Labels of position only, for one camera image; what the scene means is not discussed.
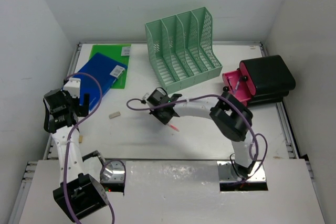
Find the red pen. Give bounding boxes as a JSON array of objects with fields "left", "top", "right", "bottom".
[{"left": 168, "top": 124, "right": 179, "bottom": 132}]

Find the dark blue pen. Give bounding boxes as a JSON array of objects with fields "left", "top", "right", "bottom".
[{"left": 227, "top": 77, "right": 235, "bottom": 94}]

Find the light blue pen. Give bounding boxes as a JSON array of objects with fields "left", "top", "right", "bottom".
[{"left": 234, "top": 78, "right": 241, "bottom": 93}]

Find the pink drawer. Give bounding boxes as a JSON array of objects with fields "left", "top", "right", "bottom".
[{"left": 222, "top": 68, "right": 252, "bottom": 106}]

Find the black drawer box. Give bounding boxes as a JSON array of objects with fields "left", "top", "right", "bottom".
[{"left": 239, "top": 55, "right": 296, "bottom": 107}]

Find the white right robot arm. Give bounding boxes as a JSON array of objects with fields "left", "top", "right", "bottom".
[{"left": 145, "top": 90, "right": 255, "bottom": 178}]

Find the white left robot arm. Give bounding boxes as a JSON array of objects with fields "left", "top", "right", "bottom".
[{"left": 43, "top": 89, "right": 108, "bottom": 223}]

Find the beige eraser block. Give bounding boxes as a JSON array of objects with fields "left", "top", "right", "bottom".
[{"left": 109, "top": 111, "right": 121, "bottom": 119}]

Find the blue plastic folder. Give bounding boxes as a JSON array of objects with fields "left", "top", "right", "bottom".
[{"left": 74, "top": 53, "right": 128, "bottom": 111}]

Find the green mesh file organizer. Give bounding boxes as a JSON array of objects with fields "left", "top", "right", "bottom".
[{"left": 145, "top": 7, "right": 222, "bottom": 93}]

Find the green plastic folder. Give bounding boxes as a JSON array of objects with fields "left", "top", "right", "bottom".
[{"left": 89, "top": 44, "right": 131, "bottom": 89}]

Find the white front cover board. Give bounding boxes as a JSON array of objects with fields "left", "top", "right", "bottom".
[{"left": 19, "top": 159, "right": 326, "bottom": 224}]

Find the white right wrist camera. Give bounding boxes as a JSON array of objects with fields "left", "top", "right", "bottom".
[{"left": 141, "top": 92, "right": 150, "bottom": 104}]

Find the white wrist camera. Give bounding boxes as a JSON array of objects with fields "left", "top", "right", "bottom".
[
  {"left": 141, "top": 92, "right": 150, "bottom": 104},
  {"left": 62, "top": 78, "right": 81, "bottom": 99}
]

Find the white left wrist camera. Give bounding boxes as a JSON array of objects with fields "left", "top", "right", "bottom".
[{"left": 62, "top": 78, "right": 81, "bottom": 99}]

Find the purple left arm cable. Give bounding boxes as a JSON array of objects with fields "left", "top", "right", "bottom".
[{"left": 59, "top": 73, "right": 116, "bottom": 224}]

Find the aluminium frame rail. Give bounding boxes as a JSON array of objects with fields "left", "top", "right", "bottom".
[{"left": 7, "top": 42, "right": 82, "bottom": 224}]

